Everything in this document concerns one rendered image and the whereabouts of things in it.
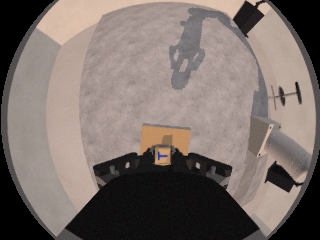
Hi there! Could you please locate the tan flat mat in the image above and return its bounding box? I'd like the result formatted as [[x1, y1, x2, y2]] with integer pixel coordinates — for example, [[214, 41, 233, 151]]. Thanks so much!
[[140, 125, 191, 156]]

